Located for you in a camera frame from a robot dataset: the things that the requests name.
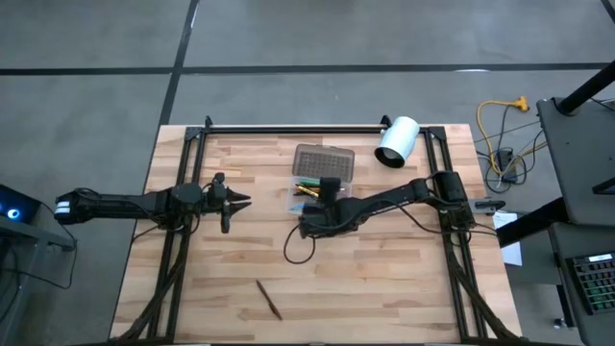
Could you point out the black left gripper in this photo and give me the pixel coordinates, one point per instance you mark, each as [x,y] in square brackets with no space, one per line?
[225,221]

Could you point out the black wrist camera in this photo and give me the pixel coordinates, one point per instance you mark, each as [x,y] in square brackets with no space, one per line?
[330,188]
[218,193]

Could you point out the black pole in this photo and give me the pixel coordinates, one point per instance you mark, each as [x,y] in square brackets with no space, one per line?
[586,89]

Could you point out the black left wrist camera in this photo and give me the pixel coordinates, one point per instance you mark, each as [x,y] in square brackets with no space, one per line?
[218,193]

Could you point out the black computer blue light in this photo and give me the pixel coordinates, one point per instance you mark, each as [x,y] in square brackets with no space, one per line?
[24,202]

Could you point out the black desk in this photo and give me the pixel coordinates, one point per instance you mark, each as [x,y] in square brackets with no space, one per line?
[581,154]
[559,240]

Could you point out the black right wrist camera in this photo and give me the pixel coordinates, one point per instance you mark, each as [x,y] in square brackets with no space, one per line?
[330,188]

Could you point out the black power adapter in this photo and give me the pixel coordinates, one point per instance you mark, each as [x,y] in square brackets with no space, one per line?
[505,158]

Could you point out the grey equipment stand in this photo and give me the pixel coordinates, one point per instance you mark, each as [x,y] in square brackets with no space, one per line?
[9,288]

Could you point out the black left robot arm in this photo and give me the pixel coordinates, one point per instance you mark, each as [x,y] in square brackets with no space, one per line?
[120,205]

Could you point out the dark brown pen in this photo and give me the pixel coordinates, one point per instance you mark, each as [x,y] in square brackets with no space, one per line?
[269,300]

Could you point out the green marker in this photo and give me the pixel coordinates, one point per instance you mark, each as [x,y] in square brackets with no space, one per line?
[310,181]

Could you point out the white spot lamp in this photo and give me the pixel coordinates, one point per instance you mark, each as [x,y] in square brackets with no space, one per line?
[401,137]

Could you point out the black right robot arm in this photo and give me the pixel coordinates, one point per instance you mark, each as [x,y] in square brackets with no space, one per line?
[384,199]

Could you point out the white paper sheet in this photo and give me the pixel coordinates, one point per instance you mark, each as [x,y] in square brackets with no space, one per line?
[511,254]

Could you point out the yellow highlighter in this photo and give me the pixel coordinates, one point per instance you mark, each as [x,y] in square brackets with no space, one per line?
[310,191]

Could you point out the clear plastic supply box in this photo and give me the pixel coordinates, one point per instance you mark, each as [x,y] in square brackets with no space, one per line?
[324,163]

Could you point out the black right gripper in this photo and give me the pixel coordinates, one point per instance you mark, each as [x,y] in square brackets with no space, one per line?
[322,221]

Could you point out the backlit keyboard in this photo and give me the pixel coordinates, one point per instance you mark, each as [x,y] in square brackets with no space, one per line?
[596,283]

